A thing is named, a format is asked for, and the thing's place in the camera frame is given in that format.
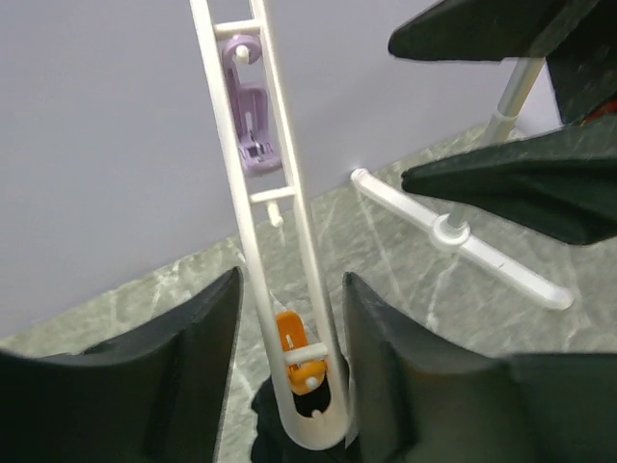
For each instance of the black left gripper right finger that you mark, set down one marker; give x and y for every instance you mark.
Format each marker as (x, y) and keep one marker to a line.
(422, 398)

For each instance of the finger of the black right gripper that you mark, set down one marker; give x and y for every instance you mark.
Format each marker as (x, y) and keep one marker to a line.
(487, 30)
(561, 184)

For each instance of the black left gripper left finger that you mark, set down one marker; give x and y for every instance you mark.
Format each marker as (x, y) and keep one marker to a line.
(153, 394)

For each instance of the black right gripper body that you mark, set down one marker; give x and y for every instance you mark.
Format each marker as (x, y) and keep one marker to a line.
(583, 67)

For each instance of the white plastic hanger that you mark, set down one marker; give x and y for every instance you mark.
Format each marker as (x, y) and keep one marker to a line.
(310, 380)

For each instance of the purple clothes clip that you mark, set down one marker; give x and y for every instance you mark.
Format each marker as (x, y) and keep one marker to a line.
(249, 107)

